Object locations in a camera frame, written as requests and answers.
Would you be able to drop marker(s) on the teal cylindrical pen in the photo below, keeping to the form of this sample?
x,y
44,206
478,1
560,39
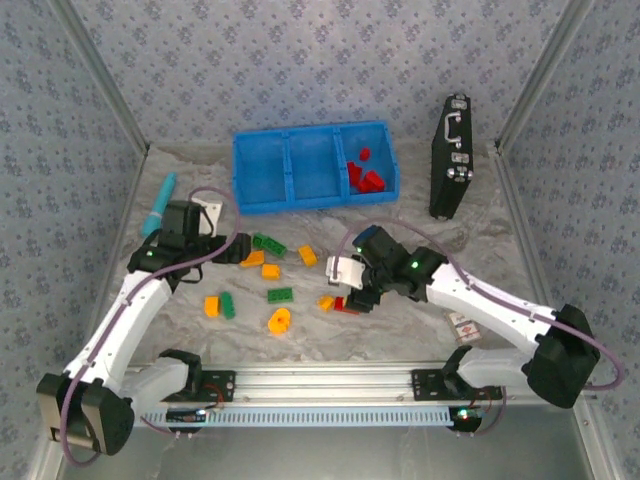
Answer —
x,y
162,197

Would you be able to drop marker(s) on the small clear card packet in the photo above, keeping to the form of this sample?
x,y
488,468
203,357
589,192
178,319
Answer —
x,y
465,330

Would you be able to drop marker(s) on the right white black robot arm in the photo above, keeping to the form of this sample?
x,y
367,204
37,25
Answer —
x,y
490,310

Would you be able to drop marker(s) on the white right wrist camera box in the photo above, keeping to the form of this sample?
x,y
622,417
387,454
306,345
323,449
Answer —
x,y
345,270

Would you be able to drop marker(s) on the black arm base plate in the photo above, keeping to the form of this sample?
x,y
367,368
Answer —
x,y
220,385
425,385

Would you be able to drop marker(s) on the aluminium side rail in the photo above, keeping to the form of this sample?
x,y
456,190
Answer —
x,y
135,180
515,200

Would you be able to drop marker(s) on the aluminium frame post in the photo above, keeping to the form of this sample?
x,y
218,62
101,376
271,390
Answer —
x,y
542,75
102,75

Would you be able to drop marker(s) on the long green lego brick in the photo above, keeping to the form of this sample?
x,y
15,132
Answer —
x,y
270,245

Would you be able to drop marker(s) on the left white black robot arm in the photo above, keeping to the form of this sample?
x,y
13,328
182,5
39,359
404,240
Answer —
x,y
115,330

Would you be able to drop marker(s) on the round yellow lego piece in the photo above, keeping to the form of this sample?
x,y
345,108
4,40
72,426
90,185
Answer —
x,y
277,325

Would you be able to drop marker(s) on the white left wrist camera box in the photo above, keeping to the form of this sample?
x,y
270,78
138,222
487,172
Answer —
x,y
212,209

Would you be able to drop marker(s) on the yellow lego brick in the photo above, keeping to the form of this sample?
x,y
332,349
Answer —
x,y
212,306
326,303
271,271
308,256
252,259

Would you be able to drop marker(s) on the aluminium mounting rail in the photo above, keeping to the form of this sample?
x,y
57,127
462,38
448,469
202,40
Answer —
x,y
325,385

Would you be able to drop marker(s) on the red lego brick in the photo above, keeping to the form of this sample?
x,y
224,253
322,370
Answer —
x,y
372,176
363,188
340,303
380,186
354,172
364,154

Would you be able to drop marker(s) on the small circuit board with LED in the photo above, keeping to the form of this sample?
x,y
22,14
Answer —
x,y
465,415
187,416

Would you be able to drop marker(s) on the blue three-compartment bin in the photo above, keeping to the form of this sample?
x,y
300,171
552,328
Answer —
x,y
260,170

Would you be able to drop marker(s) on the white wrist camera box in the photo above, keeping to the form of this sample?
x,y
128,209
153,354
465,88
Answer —
x,y
345,270
212,209

